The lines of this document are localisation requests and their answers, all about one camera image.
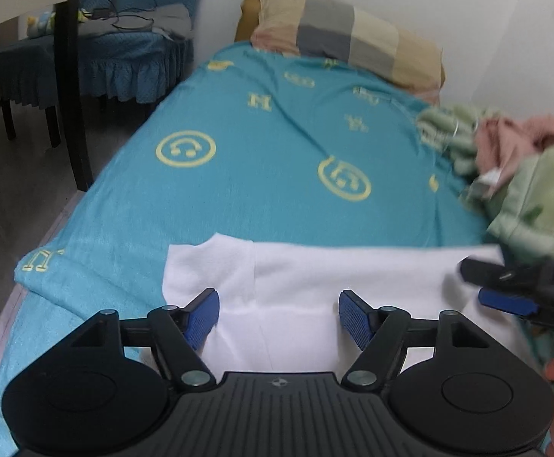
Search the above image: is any pink fleece garment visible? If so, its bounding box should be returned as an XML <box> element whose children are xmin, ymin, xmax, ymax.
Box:
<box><xmin>474</xmin><ymin>116</ymin><xmax>554</xmax><ymax>193</ymax></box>

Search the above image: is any white t-shirt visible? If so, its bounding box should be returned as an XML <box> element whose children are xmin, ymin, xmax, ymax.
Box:
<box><xmin>140</xmin><ymin>231</ymin><xmax>531</xmax><ymax>375</ymax></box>

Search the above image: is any white desk with dark legs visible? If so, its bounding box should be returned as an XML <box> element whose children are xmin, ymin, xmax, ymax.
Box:
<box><xmin>0</xmin><ymin>0</ymin><xmax>93</xmax><ymax>191</ymax></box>

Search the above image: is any teal patterned bed sheet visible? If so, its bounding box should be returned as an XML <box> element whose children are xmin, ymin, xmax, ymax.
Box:
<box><xmin>0</xmin><ymin>43</ymin><xmax>492</xmax><ymax>456</ymax></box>

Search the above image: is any green plush toy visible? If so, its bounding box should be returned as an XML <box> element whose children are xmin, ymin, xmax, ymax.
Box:
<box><xmin>25</xmin><ymin>7</ymin><xmax>88</xmax><ymax>40</ymax></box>

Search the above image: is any blue covered chair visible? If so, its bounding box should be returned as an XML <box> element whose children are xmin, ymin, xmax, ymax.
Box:
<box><xmin>0</xmin><ymin>0</ymin><xmax>199</xmax><ymax>139</ymax></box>

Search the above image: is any green fleece blanket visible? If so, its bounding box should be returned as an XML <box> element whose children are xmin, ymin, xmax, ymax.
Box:
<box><xmin>416</xmin><ymin>104</ymin><xmax>554</xmax><ymax>262</ymax></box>

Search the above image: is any plaid pillow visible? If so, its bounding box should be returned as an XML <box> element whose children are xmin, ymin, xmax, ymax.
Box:
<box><xmin>235</xmin><ymin>0</ymin><xmax>445</xmax><ymax>104</ymax></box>

